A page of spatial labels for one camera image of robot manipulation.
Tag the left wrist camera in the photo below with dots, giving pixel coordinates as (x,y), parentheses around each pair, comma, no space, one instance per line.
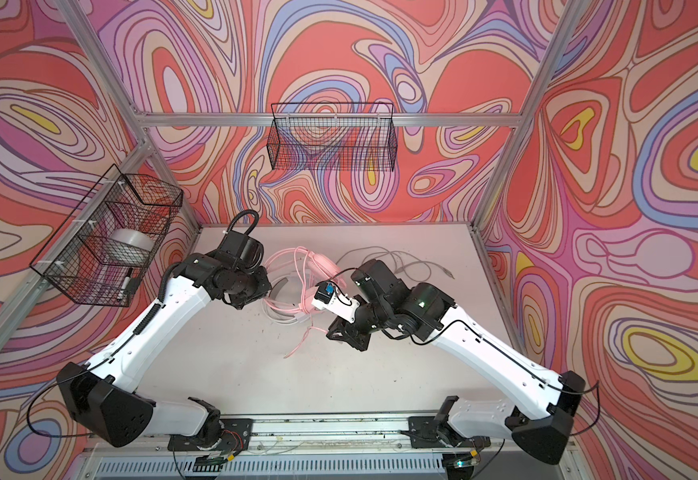
(239,251)

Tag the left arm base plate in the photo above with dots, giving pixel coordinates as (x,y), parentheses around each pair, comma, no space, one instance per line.
(226,435)

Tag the slotted grey cable duct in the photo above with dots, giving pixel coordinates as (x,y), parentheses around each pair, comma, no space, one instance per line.
(299,466)

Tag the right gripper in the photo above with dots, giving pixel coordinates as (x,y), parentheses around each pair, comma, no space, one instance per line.
(349,333)

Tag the aluminium front rail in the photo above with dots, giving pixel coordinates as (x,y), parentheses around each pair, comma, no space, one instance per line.
(325,433)

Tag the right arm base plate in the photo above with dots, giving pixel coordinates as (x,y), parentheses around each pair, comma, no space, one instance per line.
(426,432)

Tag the white tape roll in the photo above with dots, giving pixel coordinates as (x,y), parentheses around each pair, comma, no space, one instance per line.
(129,247)

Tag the pink cat-ear headphones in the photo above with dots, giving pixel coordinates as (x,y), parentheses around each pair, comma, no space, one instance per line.
(308,266)

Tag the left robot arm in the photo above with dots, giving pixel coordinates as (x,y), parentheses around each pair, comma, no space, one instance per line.
(101,394)

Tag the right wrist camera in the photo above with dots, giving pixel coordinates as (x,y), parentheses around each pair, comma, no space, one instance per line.
(329,297)

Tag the rear black wire basket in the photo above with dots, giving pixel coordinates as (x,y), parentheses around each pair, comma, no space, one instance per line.
(333,136)

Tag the black wire basket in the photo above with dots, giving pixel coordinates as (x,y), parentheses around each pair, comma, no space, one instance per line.
(73,260)
(333,136)

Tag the white headphones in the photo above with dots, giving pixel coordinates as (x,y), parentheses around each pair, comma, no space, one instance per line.
(283,305)

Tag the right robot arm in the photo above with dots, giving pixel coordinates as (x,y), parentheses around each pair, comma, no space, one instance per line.
(539,405)

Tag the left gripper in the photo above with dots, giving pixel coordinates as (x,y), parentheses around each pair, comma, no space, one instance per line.
(262,274)

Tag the left black wire basket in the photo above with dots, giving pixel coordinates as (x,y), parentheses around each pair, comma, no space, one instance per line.
(73,260)

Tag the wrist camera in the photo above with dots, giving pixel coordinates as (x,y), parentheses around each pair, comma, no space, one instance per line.
(329,297)
(239,251)

